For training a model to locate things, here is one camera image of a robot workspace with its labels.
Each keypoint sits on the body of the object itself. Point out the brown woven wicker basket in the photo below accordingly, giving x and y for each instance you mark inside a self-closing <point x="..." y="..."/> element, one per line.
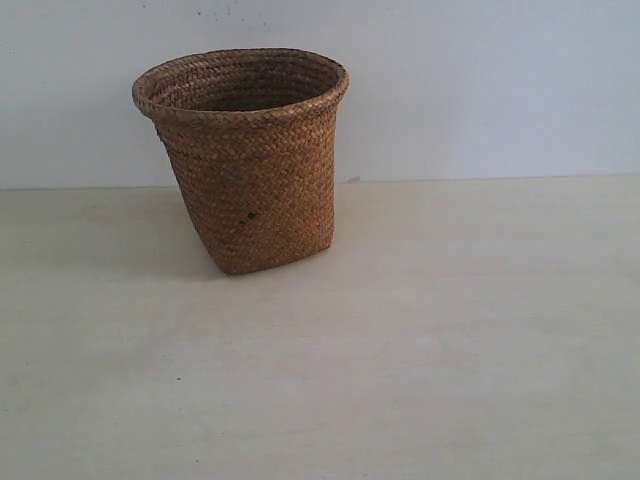
<point x="250" y="136"/>

